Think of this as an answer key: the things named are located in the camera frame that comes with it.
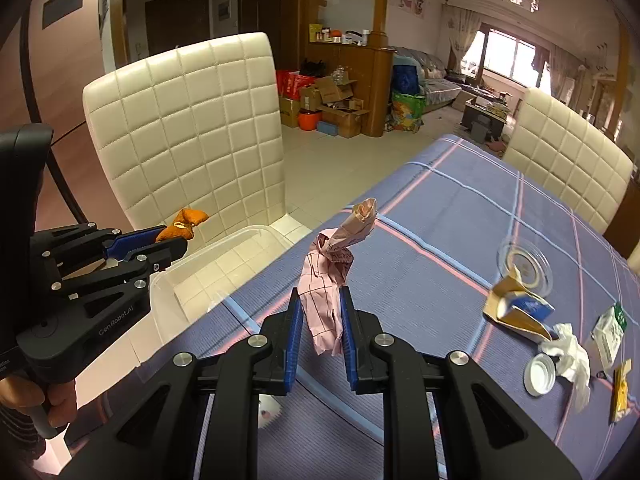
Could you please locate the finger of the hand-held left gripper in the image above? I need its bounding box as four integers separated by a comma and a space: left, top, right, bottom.
51, 238, 189, 307
31, 221, 168, 275

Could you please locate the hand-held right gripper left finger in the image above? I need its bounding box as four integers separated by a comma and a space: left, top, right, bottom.
60, 292, 306, 480

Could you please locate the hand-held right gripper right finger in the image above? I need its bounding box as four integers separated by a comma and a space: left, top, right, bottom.
339, 286, 583, 480

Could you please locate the orange wrapper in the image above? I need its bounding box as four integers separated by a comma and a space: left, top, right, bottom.
155, 207, 210, 243

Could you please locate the pink checked wrapper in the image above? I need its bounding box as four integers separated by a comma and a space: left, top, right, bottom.
298, 198, 377, 357

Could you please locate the person's left forearm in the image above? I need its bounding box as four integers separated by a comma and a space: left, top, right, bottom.
0, 376, 38, 466

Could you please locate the person's left hand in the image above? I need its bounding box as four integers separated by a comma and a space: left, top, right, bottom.
44, 378, 79, 429

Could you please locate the white paper tag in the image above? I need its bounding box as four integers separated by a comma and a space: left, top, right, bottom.
258, 395, 281, 428

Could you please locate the cream quilted dining chair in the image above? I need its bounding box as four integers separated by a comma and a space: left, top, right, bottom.
501, 86, 635, 236
81, 32, 288, 251

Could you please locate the purple plaid tablecloth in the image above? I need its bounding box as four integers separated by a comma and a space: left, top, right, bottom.
100, 132, 640, 480

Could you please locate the torn blue white cardboard box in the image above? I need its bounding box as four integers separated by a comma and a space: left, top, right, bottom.
482, 262, 556, 343

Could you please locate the white bottle cap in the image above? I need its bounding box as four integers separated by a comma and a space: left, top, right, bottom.
523, 353, 557, 397

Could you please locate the clear glass dish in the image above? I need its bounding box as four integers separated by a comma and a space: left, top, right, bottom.
496, 240, 553, 295

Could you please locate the red bag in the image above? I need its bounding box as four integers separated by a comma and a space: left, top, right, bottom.
276, 70, 316, 101

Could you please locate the small white crumpled tissue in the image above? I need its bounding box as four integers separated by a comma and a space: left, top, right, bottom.
539, 322, 593, 413

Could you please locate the pile of cardboard boxes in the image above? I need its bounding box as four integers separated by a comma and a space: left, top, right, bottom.
280, 75, 371, 138

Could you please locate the colourful shopping bag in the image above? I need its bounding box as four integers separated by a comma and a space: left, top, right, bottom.
390, 90, 426, 133

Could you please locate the grey waste bin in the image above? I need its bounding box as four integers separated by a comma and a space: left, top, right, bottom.
470, 115, 493, 143

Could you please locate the green white packet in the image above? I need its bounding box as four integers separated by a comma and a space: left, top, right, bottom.
591, 302, 628, 370

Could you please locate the wooden partition cabinet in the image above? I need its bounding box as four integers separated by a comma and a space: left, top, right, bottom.
306, 42, 396, 137

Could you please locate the yellow wrapper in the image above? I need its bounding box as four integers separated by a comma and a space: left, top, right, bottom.
609, 360, 633, 423

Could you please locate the dark coffee table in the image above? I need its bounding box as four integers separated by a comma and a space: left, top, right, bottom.
460, 90, 516, 136

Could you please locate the blue bag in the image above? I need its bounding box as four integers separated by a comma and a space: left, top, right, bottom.
392, 57, 418, 93

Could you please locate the grey sofa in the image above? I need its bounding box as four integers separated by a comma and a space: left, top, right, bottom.
392, 46, 463, 111

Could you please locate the window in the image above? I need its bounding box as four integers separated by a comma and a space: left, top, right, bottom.
480, 27, 546, 88

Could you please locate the patterned curtain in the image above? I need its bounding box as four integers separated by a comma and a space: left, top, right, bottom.
442, 2, 483, 78
532, 45, 581, 96

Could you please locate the black cable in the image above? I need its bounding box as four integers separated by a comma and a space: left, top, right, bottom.
19, 15, 86, 223

